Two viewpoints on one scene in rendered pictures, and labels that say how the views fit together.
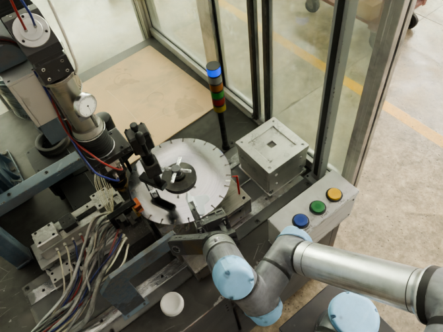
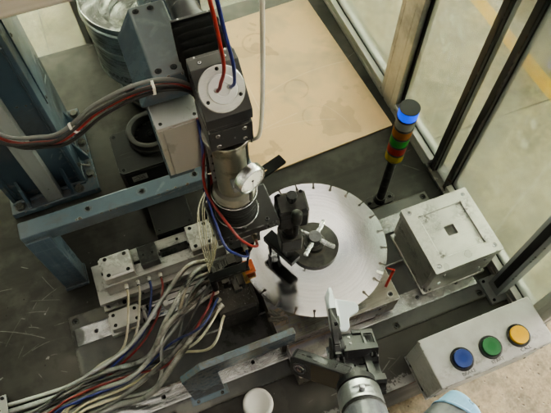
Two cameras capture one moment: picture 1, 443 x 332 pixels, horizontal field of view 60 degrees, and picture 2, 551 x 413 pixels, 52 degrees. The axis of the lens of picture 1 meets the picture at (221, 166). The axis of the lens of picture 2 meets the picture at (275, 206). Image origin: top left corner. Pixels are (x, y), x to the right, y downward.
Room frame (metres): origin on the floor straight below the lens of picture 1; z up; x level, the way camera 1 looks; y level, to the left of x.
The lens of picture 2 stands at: (0.19, 0.16, 2.11)
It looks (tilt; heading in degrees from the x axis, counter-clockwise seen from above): 62 degrees down; 8
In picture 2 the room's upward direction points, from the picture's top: straight up
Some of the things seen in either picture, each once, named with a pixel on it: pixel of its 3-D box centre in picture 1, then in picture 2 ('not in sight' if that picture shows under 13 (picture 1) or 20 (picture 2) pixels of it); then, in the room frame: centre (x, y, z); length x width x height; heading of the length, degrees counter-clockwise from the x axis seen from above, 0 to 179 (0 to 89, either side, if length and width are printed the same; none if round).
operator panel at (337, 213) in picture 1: (312, 216); (475, 349); (0.56, -0.26, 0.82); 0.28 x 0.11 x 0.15; 118
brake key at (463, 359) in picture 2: (300, 221); (462, 359); (0.51, -0.20, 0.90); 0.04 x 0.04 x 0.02
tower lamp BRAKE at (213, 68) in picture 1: (213, 69); (408, 111); (0.97, -0.03, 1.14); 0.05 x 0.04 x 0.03; 28
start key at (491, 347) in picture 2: (317, 207); (490, 347); (0.55, -0.26, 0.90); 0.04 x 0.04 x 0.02
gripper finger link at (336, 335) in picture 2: (196, 217); (335, 332); (0.48, 0.08, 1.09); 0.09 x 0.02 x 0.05; 13
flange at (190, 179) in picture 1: (178, 175); (314, 243); (0.71, 0.14, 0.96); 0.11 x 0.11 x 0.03
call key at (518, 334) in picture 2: (333, 195); (518, 335); (0.58, -0.32, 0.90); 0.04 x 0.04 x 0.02
